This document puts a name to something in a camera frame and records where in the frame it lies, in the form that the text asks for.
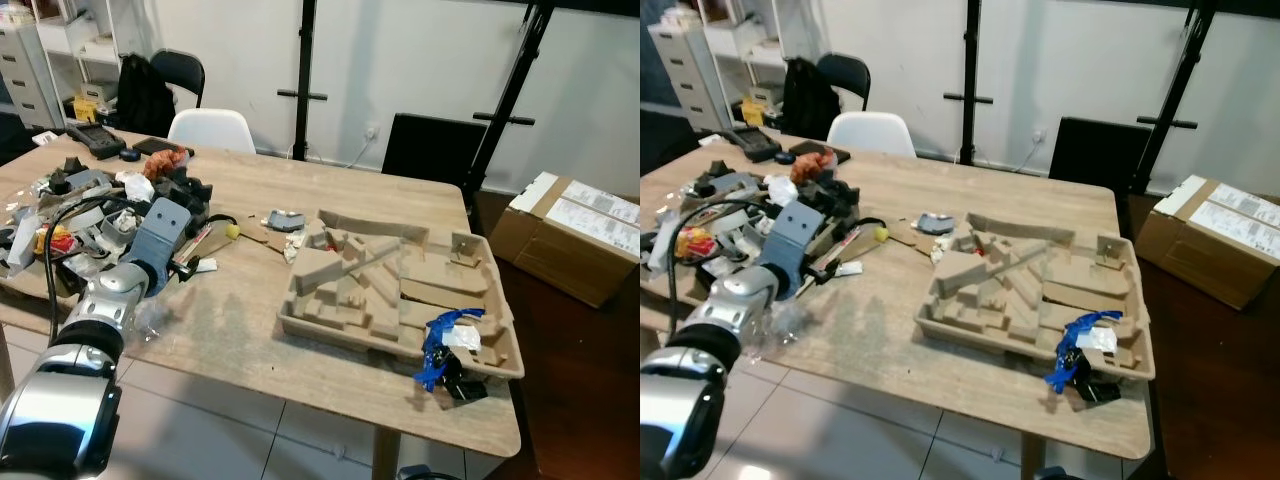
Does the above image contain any orange plastic bag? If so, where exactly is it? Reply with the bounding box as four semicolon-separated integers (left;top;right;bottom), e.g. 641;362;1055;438
144;147;192;182
789;149;837;185

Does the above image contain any moulded brown cardboard tray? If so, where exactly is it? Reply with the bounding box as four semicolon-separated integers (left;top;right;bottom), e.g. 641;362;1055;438
278;209;527;382
915;211;1157;384

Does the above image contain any straight black stand pole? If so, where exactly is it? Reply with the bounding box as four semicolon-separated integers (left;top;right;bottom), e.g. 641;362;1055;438
277;0;329;162
942;0;995;167

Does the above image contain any white shelf unit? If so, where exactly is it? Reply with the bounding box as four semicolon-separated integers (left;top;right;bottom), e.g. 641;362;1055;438
32;0;153;123
694;0;803;125

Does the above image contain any black desk phone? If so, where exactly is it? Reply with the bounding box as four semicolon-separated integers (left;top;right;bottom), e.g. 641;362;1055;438
719;126;785;165
64;119;128;161

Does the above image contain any white plastic chair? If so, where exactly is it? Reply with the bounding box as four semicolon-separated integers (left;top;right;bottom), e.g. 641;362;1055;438
167;108;258;157
827;110;918;160

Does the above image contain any black flat panel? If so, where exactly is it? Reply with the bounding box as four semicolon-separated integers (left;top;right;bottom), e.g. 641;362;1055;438
381;112;489;192
1047;116;1154;193

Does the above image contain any crumpled white paper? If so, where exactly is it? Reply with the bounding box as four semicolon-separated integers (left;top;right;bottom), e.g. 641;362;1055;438
762;174;801;207
114;171;157;203

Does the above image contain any clear plastic wrap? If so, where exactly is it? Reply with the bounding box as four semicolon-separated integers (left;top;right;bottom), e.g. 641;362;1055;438
752;298;823;349
128;294;189;343

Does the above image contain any slanted black stand pole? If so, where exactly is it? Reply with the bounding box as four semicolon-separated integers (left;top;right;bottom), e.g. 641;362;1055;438
463;0;557;206
1127;0;1217;197

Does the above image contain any grey filing cabinet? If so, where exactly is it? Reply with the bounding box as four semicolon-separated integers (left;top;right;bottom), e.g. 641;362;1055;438
647;21;723;133
0;18;63;131

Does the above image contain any wooden table leg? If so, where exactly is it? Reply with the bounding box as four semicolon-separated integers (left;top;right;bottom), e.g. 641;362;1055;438
371;427;402;480
1019;431;1048;480

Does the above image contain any small black plastic object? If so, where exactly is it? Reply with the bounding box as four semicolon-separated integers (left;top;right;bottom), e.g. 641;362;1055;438
440;354;489;402
1070;356;1124;405

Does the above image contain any flat black tablet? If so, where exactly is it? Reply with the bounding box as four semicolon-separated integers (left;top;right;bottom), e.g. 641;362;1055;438
794;142;853;167
132;136;197;159

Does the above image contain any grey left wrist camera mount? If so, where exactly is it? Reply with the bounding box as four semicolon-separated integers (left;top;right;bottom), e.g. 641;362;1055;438
760;200;827;303
128;198;193;293

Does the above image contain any black chair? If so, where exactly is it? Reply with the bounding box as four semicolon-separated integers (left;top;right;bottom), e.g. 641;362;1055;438
815;51;872;113
150;48;207;111

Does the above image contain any brown cardboard box white label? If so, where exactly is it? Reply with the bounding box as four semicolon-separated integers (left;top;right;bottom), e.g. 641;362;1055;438
1135;174;1280;312
488;171;641;309

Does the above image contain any red yellow snack packet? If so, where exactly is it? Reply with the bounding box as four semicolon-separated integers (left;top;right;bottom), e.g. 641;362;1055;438
674;227;718;261
34;224;77;258

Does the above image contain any black backpack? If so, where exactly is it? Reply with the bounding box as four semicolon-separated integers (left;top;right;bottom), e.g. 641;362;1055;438
779;57;842;142
114;54;177;138

